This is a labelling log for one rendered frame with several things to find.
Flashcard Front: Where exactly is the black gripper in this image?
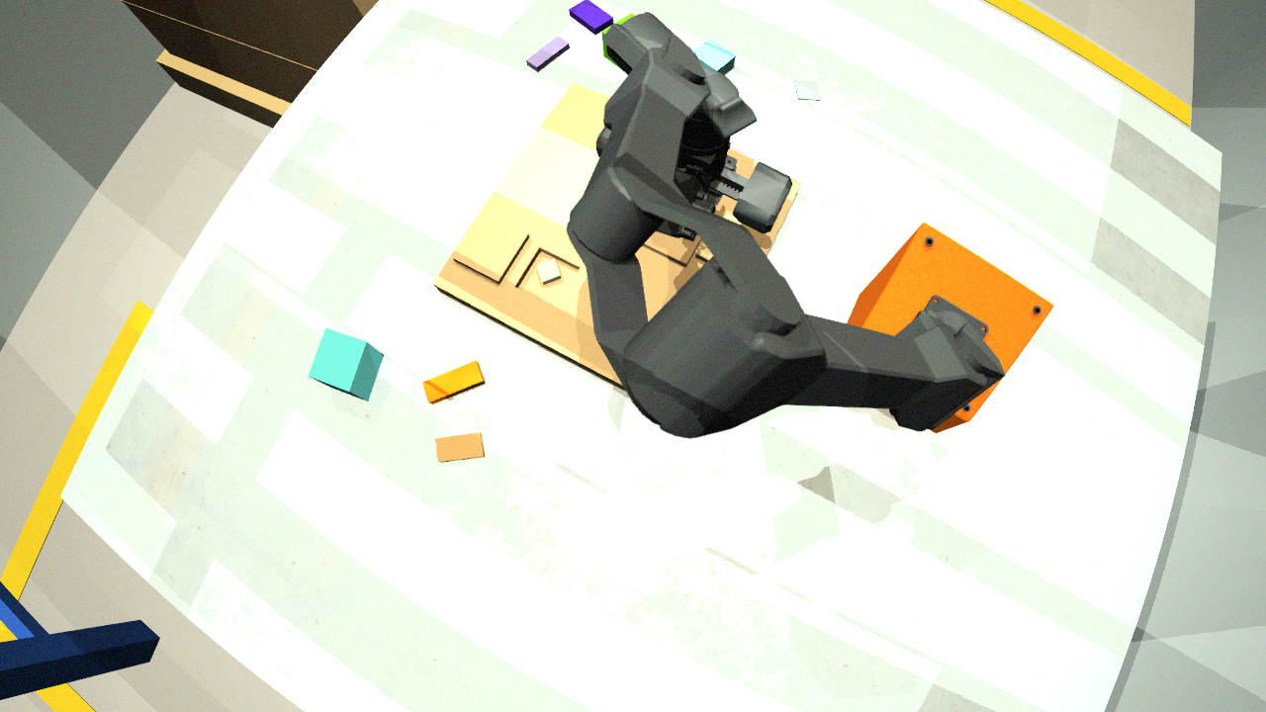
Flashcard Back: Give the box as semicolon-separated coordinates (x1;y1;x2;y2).
595;127;793;234

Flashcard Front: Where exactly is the purple flat block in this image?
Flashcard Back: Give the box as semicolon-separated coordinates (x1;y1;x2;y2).
568;0;613;35

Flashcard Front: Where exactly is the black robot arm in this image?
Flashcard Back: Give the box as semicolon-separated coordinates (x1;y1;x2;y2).
567;11;1006;440

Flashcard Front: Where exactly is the green cube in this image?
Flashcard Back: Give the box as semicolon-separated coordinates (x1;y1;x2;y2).
603;13;636;68

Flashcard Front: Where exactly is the turquoise cube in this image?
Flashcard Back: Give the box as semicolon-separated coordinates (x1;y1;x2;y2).
309;328;384;402

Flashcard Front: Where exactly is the light teal cube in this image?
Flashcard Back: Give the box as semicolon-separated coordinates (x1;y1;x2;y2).
694;39;736;75

